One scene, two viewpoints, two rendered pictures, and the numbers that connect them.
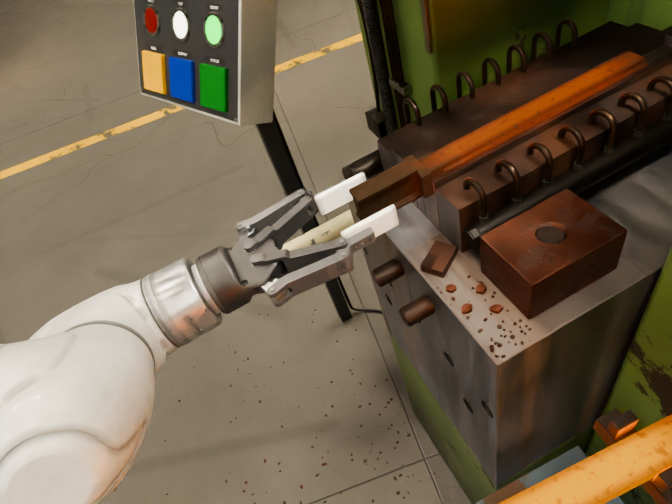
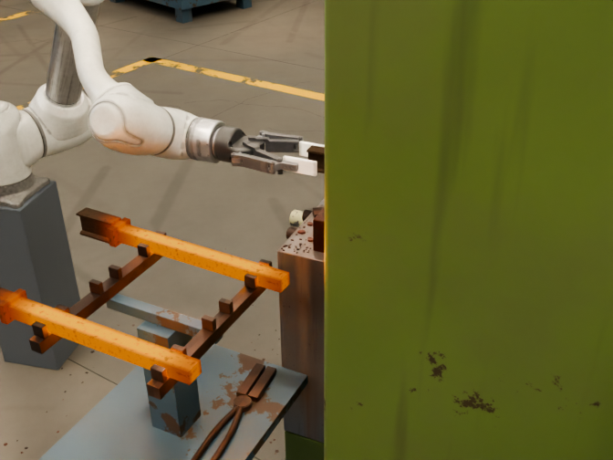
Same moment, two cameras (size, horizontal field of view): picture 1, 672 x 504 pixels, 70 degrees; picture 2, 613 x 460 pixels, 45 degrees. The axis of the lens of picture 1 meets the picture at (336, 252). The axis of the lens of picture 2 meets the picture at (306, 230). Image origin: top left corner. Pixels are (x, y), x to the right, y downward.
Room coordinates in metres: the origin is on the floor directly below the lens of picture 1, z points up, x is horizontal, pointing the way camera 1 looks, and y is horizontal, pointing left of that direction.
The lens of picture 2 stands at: (-0.67, -0.79, 1.61)
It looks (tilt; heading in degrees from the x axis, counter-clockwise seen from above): 31 degrees down; 35
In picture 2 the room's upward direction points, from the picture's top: 1 degrees counter-clockwise
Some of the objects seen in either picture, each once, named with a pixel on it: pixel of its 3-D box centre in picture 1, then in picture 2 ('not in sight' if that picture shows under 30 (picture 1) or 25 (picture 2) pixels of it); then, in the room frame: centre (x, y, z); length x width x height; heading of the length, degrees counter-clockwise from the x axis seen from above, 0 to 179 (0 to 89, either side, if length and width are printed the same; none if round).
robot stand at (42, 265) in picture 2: not in sight; (29, 274); (0.44, 1.06, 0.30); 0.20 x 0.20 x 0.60; 21
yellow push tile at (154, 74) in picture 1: (156, 72); not in sight; (1.01, 0.21, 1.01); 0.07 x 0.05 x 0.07; 35
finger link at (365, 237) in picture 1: (357, 248); (283, 167); (0.36, -0.02, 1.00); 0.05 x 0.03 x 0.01; 100
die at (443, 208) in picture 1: (544, 118); not in sight; (0.50, -0.34, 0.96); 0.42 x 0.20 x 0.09; 100
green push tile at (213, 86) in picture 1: (215, 87); not in sight; (0.85, 0.10, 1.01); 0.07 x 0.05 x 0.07; 35
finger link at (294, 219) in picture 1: (284, 229); (275, 145); (0.44, 0.05, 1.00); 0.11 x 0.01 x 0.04; 122
